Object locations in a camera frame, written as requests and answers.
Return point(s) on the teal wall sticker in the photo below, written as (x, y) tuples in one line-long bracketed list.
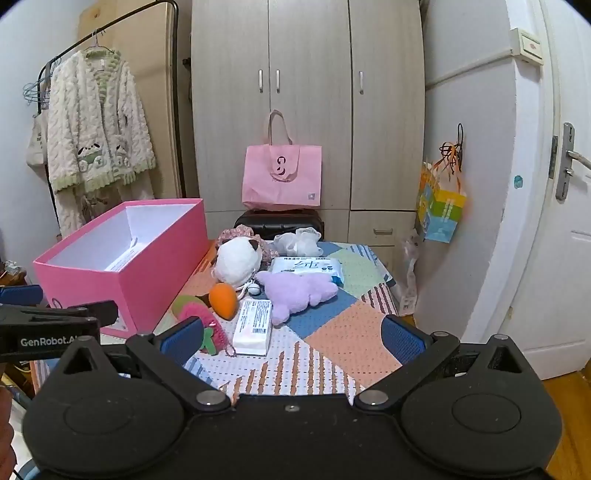
[(518, 181)]

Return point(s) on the beige wooden wardrobe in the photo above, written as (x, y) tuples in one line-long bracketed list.
[(314, 138)]

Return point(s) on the purple plush toy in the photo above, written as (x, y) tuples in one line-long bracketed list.
[(295, 295)]

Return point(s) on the white wall electrical box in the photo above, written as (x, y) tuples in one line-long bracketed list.
[(527, 46)]

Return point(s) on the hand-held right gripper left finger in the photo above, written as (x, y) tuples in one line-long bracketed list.
[(184, 339)]

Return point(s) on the black clothes rack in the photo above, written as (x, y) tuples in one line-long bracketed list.
[(177, 92)]

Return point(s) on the red strawberry plush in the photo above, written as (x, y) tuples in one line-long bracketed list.
[(194, 310)]

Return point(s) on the printed paper sheet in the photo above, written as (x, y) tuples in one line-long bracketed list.
[(121, 261)]

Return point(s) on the black suitcase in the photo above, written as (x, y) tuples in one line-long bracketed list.
[(277, 224)]

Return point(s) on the cream canvas tote bag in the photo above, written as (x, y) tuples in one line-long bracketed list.
[(36, 143)]

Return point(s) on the pink cardboard box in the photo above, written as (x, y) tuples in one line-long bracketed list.
[(92, 286)]

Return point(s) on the pink tote bag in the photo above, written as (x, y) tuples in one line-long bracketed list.
[(281, 175)]

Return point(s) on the orange plush ball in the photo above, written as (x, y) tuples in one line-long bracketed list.
[(224, 300)]

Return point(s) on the beige wooden panel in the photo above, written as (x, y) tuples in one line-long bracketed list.
[(157, 69)]

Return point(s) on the colourful paper gift bag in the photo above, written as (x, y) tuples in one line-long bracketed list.
[(443, 212)]

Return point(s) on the wet wipes pack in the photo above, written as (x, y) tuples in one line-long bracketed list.
[(300, 266)]

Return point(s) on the white door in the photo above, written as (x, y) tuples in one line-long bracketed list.
[(568, 277)]

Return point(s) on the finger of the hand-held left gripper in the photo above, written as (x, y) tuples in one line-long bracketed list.
[(69, 312), (23, 294)]

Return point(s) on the white plush toy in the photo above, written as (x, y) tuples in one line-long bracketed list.
[(235, 263)]

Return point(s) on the clear plastic bag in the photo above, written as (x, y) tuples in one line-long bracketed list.
[(410, 277)]

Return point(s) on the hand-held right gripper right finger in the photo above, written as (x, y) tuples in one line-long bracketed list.
[(401, 344)]

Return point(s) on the white tissue pack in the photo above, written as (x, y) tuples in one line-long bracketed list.
[(251, 327)]

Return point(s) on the cream fleece robe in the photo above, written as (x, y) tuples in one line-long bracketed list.
[(97, 124)]

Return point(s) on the white cloth bundle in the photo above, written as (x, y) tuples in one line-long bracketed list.
[(295, 242)]

